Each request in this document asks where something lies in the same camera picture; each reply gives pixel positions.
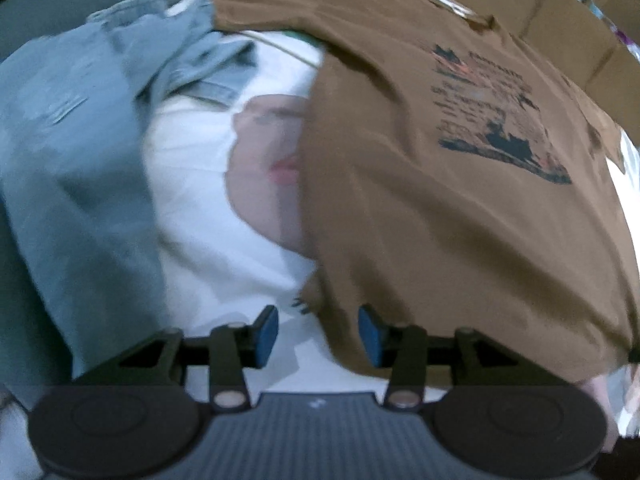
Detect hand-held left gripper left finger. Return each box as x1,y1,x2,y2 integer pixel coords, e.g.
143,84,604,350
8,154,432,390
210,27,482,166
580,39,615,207
75,304,280,413

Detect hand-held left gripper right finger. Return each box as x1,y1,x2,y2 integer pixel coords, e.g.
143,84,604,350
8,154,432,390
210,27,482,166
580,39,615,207
358,304,566,410

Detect brown printed t-shirt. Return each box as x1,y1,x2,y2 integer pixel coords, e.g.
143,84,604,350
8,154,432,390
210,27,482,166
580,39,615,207
207,0,640,378

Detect blue denim pants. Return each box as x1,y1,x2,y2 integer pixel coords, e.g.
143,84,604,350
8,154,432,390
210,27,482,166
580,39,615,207
0,0,261,396

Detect bear print bedsheet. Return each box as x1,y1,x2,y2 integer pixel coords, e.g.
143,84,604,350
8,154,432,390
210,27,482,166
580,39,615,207
10,0,640,480

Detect flattened cardboard box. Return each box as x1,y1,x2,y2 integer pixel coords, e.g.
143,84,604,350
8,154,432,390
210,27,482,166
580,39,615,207
410,0,640,136

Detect dark green-grey blanket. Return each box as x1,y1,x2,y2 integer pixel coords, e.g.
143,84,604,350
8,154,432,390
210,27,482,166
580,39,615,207
0,0,251,61

